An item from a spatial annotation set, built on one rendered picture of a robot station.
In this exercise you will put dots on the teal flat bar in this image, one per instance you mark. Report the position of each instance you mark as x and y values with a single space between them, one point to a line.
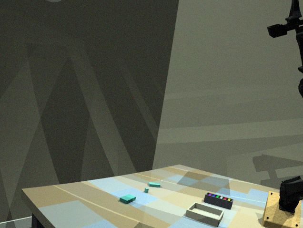
153 184

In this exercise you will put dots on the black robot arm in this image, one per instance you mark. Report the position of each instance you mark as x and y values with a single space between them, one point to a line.
291 190

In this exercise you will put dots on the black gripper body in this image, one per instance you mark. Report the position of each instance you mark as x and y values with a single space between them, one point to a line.
280 30

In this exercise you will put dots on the teal flat block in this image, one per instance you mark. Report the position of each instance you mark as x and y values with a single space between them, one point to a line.
127 199

